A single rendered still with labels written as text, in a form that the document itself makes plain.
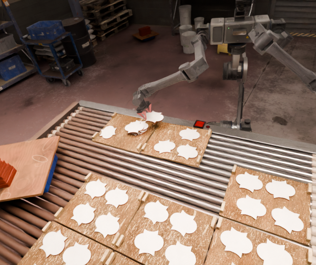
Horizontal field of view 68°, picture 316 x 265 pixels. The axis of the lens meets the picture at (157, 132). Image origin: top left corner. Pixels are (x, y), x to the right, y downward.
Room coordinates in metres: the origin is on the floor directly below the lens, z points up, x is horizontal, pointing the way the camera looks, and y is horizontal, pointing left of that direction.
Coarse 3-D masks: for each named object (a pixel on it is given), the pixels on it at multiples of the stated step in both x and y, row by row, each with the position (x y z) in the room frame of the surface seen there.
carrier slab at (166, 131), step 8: (160, 128) 1.37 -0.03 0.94; (168, 128) 1.36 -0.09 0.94; (176, 128) 1.34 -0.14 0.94; (184, 128) 1.33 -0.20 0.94; (192, 128) 1.31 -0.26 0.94; (152, 136) 1.30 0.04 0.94; (160, 136) 1.29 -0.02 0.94; (168, 136) 1.27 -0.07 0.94; (176, 136) 1.26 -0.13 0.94; (200, 136) 1.22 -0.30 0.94; (152, 144) 1.22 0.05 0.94; (176, 144) 1.18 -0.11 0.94; (184, 144) 1.16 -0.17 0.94; (192, 144) 1.15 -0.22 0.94; (200, 144) 1.14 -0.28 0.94; (144, 152) 1.15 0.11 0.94; (152, 152) 1.13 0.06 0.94; (176, 152) 1.10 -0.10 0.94; (200, 152) 1.06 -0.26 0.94; (176, 160) 1.03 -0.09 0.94; (184, 160) 1.02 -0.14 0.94; (192, 160) 1.01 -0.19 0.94; (200, 160) 0.99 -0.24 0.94
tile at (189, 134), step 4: (188, 128) 1.31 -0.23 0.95; (180, 132) 1.28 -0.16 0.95; (184, 132) 1.27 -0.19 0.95; (188, 132) 1.26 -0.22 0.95; (192, 132) 1.26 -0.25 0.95; (196, 132) 1.25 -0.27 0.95; (180, 136) 1.25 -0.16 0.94; (184, 136) 1.23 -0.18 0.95; (188, 136) 1.23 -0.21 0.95; (192, 136) 1.22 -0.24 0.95; (196, 136) 1.21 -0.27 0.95
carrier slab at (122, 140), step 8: (112, 120) 1.58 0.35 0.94; (120, 120) 1.56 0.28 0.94; (128, 120) 1.54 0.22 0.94; (144, 120) 1.51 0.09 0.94; (104, 128) 1.49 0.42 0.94; (120, 128) 1.46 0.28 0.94; (152, 128) 1.39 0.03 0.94; (120, 136) 1.36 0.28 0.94; (128, 136) 1.35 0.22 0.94; (136, 136) 1.33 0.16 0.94; (144, 136) 1.32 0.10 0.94; (104, 144) 1.31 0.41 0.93; (112, 144) 1.29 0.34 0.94; (120, 144) 1.27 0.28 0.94; (128, 144) 1.26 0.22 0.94; (136, 144) 1.25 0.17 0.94; (136, 152) 1.17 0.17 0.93
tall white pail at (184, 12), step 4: (180, 8) 5.86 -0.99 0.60; (184, 8) 5.80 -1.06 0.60; (188, 8) 5.81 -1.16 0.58; (180, 12) 5.86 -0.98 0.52; (184, 12) 5.80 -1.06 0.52; (188, 12) 5.81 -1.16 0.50; (180, 16) 5.88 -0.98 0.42; (184, 16) 5.81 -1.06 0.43; (188, 16) 5.81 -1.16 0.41; (180, 20) 5.90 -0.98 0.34; (184, 20) 5.82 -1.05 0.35; (188, 20) 5.81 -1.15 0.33; (180, 24) 5.92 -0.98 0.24; (184, 24) 5.82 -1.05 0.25; (188, 24) 5.81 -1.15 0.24
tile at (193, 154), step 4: (180, 148) 1.12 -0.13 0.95; (184, 148) 1.12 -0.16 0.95; (188, 148) 1.11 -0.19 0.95; (192, 148) 1.10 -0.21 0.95; (196, 148) 1.10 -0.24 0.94; (180, 152) 1.08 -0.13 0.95; (184, 152) 1.08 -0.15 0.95; (188, 152) 1.07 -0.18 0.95; (192, 152) 1.06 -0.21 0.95; (196, 152) 1.06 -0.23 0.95; (180, 156) 1.06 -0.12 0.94; (184, 156) 1.04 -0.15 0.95; (188, 156) 1.04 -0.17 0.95; (192, 156) 1.03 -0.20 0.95; (196, 156) 1.03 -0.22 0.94
